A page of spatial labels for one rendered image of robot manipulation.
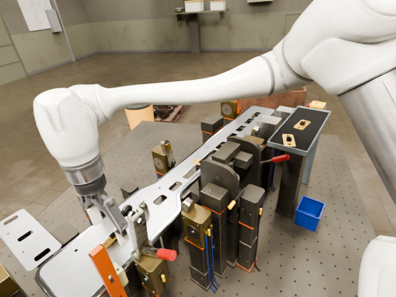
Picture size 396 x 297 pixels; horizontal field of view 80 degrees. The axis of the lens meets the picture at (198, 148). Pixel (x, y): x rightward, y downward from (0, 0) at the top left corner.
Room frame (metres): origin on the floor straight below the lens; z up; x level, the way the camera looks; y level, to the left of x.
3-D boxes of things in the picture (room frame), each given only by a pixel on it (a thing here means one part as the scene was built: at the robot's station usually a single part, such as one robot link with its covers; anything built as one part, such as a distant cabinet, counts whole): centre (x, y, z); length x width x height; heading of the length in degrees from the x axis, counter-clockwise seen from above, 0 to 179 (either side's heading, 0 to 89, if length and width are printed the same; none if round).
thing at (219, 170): (0.63, -0.11, 0.94); 0.18 x 0.13 x 0.49; 142
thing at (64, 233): (0.54, 0.49, 0.84); 0.12 x 0.07 x 0.28; 52
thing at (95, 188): (0.47, 0.28, 1.21); 0.08 x 0.07 x 0.09; 52
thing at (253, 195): (0.54, -0.17, 0.89); 0.09 x 0.08 x 0.38; 52
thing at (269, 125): (0.99, -0.36, 0.90); 0.13 x 0.08 x 0.41; 52
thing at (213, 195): (0.53, -0.04, 0.91); 0.07 x 0.05 x 0.42; 52
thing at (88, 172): (0.47, 0.28, 1.29); 0.09 x 0.09 x 0.06
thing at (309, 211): (0.73, -0.49, 0.74); 0.11 x 0.10 x 0.09; 142
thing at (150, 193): (0.86, -0.02, 1.00); 1.38 x 0.22 x 0.02; 142
